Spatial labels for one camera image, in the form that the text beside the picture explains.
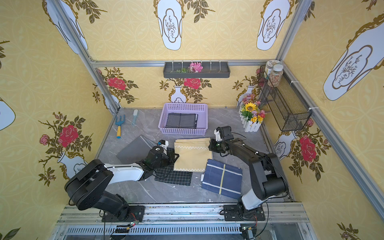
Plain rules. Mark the blue yellow garden fork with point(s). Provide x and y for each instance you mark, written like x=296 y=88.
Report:
x=120 y=120

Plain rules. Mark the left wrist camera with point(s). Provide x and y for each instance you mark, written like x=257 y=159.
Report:
x=164 y=144

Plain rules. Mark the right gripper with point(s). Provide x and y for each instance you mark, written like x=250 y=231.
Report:
x=214 y=145

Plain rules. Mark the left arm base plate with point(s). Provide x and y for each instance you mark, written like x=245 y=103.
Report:
x=125 y=215

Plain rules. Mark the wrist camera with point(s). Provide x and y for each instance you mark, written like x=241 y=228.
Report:
x=164 y=144
x=218 y=135

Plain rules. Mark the plain grey folded pillowcase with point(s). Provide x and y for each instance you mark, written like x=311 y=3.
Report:
x=136 y=151

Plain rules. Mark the blue striped pillowcase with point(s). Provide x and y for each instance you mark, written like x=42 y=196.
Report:
x=223 y=179

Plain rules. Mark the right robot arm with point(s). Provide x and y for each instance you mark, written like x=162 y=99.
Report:
x=267 y=178

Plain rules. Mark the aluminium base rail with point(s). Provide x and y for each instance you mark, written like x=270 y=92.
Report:
x=283 y=221

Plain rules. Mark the yellow pillowcase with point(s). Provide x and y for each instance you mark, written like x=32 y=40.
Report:
x=193 y=154

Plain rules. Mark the grey plaid pillowcase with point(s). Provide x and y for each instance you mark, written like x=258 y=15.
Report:
x=182 y=120

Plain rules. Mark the glass jar back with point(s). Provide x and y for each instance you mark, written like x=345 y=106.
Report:
x=269 y=66

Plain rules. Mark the pink artificial flower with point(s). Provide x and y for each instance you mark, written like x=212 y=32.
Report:
x=196 y=67

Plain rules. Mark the glass jar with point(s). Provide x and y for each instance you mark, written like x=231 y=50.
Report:
x=276 y=75
x=269 y=66

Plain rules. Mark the glass jar front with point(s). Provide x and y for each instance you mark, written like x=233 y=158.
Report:
x=276 y=75

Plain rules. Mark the black grid pillowcase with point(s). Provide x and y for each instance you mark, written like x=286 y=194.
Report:
x=170 y=176

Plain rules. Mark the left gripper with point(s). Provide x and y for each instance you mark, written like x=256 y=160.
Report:
x=167 y=154

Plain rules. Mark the small light blue brush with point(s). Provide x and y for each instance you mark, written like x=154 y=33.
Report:
x=135 y=115

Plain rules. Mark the black wire mesh shelf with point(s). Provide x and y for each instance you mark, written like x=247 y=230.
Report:
x=287 y=105

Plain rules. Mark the flower pot white fence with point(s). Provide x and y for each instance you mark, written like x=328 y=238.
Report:
x=251 y=115

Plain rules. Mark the purple plastic basket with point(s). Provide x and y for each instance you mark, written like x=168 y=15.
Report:
x=200 y=109

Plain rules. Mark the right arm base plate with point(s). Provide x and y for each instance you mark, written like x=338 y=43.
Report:
x=234 y=213

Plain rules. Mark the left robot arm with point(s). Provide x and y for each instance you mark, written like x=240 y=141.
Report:
x=87 y=189

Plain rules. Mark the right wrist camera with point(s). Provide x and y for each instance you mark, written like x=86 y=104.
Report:
x=218 y=135

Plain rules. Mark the grey wall tray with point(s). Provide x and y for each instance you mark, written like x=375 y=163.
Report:
x=212 y=69

